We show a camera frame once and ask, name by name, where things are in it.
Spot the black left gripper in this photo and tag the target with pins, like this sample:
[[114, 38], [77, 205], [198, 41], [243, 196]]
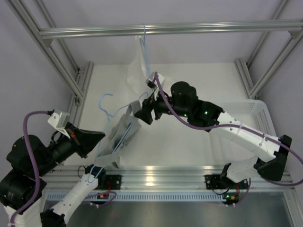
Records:
[[82, 141]]

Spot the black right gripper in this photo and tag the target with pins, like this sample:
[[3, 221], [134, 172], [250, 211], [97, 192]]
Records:
[[145, 114]]

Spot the grey tank top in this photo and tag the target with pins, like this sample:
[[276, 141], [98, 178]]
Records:
[[109, 152]]

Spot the light blue wire hanger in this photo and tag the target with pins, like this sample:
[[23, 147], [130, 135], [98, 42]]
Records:
[[111, 113]]

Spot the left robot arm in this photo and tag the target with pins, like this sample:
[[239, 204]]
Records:
[[21, 190]]

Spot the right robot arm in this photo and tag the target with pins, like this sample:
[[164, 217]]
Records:
[[269, 152]]

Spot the light blue hanger with garment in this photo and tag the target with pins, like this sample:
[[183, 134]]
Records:
[[145, 51]]

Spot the white hanging garment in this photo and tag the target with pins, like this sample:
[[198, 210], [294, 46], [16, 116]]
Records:
[[136, 72]]

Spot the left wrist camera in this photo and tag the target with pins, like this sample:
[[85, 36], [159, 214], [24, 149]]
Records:
[[58, 120]]

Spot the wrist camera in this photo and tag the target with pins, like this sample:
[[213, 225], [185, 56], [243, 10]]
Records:
[[58, 120], [152, 83]]

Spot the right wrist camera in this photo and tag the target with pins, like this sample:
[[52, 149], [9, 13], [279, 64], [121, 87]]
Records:
[[152, 83]]

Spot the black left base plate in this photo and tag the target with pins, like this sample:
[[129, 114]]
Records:
[[112, 182]]

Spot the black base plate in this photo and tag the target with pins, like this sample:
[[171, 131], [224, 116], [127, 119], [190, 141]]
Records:
[[221, 185], [112, 182]]

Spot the aluminium frame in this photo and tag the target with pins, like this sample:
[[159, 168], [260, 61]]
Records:
[[45, 36]]

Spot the white slotted cable duct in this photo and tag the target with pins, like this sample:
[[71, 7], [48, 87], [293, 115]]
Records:
[[146, 196]]

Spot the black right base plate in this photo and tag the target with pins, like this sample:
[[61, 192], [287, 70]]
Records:
[[221, 185]]

